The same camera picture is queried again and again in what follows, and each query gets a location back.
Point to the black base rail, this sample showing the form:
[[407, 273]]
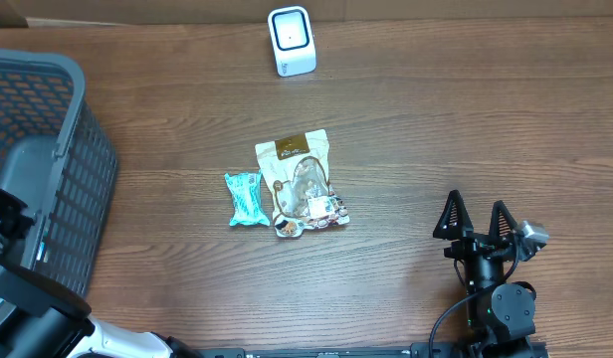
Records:
[[415, 350]]

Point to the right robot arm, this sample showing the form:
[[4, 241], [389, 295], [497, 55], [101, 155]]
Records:
[[500, 312]]

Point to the white barcode scanner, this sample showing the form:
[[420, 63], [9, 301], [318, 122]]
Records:
[[292, 41]]

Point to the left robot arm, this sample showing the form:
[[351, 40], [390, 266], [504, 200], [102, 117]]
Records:
[[49, 320]]

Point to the grey plastic basket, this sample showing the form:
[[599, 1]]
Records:
[[57, 159]]

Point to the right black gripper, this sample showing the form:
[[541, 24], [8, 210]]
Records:
[[460, 228]]

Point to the teal snack packet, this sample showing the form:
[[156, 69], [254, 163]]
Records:
[[245, 189]]

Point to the beige snack pouch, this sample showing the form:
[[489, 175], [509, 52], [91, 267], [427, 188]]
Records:
[[296, 171]]

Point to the cardboard back panel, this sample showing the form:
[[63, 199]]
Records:
[[22, 13]]

